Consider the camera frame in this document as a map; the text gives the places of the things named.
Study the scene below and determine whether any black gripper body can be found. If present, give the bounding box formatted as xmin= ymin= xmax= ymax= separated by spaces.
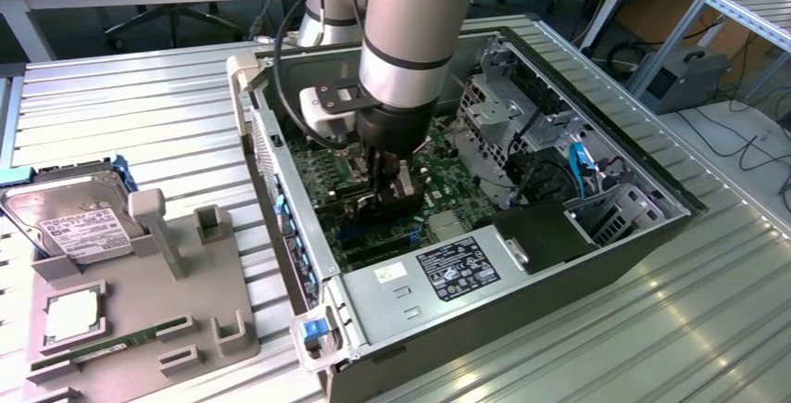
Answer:
xmin=355 ymin=104 xmax=438 ymax=164

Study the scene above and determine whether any green motherboard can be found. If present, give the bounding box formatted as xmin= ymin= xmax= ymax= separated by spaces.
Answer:
xmin=287 ymin=118 xmax=502 ymax=272

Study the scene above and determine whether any green RAM stick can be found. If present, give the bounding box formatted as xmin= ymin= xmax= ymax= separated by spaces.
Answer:
xmin=30 ymin=317 xmax=187 ymax=370

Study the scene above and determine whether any grey box device with handle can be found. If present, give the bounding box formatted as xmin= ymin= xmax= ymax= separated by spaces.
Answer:
xmin=635 ymin=45 xmax=734 ymax=115

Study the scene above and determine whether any silver disk bay cage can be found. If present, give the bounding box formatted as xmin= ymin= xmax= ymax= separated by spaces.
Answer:
xmin=456 ymin=34 xmax=595 ymax=200

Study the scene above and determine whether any blue data wire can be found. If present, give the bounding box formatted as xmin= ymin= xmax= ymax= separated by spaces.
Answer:
xmin=567 ymin=141 xmax=598 ymax=200

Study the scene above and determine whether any blue case latch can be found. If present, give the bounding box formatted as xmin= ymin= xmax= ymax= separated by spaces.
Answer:
xmin=302 ymin=319 xmax=328 ymax=344

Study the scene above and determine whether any silver perforated bay bracket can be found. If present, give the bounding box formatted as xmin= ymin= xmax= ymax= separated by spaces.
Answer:
xmin=564 ymin=184 xmax=672 ymax=246

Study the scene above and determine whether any small silver chipset heatsink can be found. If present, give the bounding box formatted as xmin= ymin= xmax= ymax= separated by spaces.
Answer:
xmin=430 ymin=212 xmax=464 ymax=242

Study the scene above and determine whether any silver power supply unit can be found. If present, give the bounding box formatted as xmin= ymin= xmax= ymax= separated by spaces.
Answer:
xmin=339 ymin=224 xmax=532 ymax=346

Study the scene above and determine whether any silver hard disk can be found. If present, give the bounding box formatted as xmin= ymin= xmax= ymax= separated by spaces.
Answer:
xmin=0 ymin=175 xmax=135 ymax=265

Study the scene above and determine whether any black expansion slot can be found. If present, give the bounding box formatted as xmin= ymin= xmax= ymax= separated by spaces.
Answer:
xmin=343 ymin=235 xmax=412 ymax=270

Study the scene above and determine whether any silver CPU chip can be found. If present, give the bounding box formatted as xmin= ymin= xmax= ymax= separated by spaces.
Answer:
xmin=46 ymin=291 xmax=104 ymax=342

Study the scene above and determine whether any hanging cable with connector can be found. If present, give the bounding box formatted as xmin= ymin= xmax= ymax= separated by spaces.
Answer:
xmin=250 ymin=0 xmax=287 ymax=43

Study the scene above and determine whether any black plastic air shroud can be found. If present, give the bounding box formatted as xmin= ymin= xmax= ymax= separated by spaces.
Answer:
xmin=491 ymin=201 xmax=600 ymax=277

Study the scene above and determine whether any open black PC case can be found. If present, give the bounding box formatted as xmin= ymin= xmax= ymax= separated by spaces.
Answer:
xmin=226 ymin=20 xmax=710 ymax=403

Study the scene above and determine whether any aluminium profile frame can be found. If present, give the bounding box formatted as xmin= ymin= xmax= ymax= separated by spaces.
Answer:
xmin=627 ymin=0 xmax=791 ymax=94

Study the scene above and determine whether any blue expansion slot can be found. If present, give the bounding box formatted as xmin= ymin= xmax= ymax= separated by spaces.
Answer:
xmin=336 ymin=224 xmax=410 ymax=242

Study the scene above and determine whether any coiled black floor cable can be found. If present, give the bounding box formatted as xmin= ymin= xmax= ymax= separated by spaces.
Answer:
xmin=608 ymin=41 xmax=644 ymax=73

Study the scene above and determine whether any CPU socket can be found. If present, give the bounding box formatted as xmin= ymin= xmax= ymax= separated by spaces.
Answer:
xmin=343 ymin=145 xmax=372 ymax=183

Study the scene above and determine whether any grey parts rack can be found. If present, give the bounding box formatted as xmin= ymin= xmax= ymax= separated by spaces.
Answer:
xmin=22 ymin=188 xmax=262 ymax=403

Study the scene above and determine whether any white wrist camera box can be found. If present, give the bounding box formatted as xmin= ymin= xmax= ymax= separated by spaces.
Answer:
xmin=299 ymin=77 xmax=382 ymax=147

